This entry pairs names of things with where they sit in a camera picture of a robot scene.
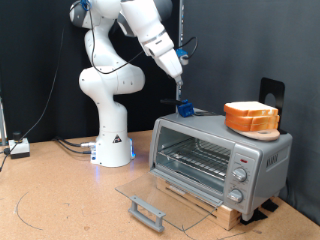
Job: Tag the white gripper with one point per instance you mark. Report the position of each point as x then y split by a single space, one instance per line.
170 63

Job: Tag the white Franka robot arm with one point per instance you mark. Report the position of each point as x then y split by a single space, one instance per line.
110 133

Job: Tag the silver toaster oven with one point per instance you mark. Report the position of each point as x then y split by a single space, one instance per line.
200 123

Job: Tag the silver oven knob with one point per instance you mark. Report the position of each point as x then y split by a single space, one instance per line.
239 174
235 196

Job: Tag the vertical aluminium pole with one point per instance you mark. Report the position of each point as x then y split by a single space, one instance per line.
182 23

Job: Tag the round wooden board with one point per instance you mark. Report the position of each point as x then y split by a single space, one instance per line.
263 135

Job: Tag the black metal bookend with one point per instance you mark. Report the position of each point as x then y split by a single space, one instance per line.
280 86

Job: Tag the wooden block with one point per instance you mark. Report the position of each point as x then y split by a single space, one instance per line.
226 216

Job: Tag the black foam pad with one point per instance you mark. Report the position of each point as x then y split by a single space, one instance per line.
270 206
258 216

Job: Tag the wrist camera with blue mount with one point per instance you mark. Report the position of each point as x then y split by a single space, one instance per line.
181 53

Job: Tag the metal frame post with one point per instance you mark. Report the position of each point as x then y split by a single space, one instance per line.
2 126

